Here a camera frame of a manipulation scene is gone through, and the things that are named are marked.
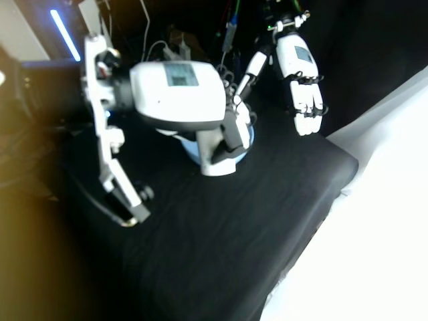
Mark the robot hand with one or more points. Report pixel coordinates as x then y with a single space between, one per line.
177 100
296 57

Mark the blue bowl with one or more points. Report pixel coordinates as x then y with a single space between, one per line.
190 152

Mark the white power strip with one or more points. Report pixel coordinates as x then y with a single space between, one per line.
182 50

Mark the white and blue hanging connector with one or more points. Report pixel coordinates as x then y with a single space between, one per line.
230 33

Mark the black table cloth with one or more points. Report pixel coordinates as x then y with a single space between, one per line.
234 234

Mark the white column with blue light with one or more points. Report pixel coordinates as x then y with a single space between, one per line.
20 30

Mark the white backdrop sheet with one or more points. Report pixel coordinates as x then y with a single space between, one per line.
374 217

